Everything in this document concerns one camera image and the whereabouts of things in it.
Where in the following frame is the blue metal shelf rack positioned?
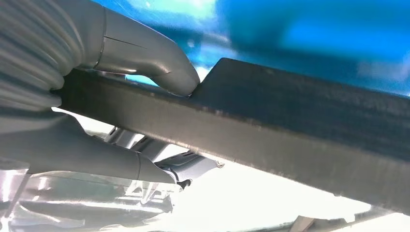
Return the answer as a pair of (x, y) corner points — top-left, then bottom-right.
(93, 0), (410, 97)

